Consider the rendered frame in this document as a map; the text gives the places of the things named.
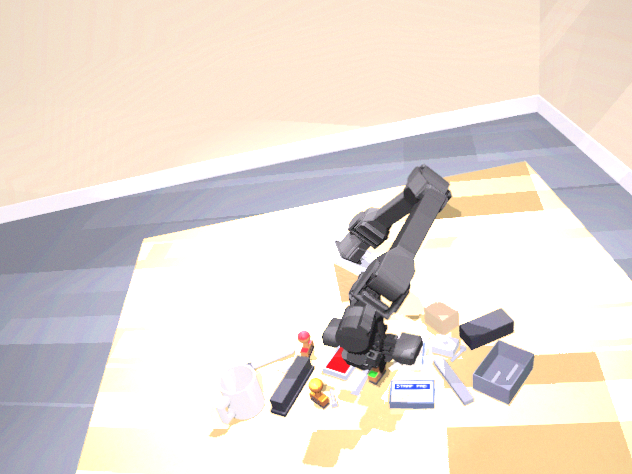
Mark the yellow rubber stamp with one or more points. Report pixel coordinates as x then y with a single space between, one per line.
316 385

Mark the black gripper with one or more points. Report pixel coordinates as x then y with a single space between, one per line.
404 349

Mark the blue and white stamp pad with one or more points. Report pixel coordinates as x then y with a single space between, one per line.
412 394

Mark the white mug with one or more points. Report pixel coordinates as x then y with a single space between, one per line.
241 393

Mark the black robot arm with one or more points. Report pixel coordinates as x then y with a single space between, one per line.
390 274

